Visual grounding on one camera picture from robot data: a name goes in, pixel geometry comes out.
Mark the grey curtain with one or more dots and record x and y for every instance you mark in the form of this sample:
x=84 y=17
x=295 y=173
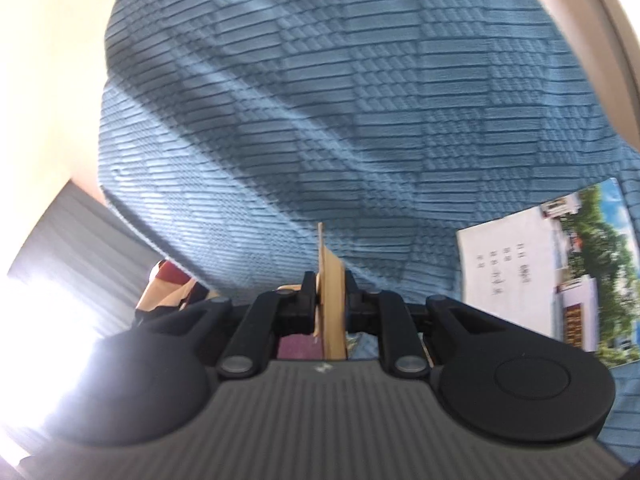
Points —
x=75 y=235

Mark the photo cover booklet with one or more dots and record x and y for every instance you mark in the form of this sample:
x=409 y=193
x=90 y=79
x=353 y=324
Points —
x=525 y=270

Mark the blue textured sofa cover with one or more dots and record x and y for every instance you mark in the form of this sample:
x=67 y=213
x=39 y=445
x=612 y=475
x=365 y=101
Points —
x=300 y=110

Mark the red white navy striped blanket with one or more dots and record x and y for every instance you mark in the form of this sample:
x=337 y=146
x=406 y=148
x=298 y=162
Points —
x=170 y=280

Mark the purple book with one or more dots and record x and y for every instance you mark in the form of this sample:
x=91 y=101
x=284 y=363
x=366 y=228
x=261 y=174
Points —
x=332 y=285

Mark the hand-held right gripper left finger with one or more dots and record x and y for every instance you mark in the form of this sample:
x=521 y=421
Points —
x=310 y=305

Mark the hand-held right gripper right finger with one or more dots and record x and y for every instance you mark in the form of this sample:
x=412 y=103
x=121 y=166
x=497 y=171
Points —
x=352 y=310

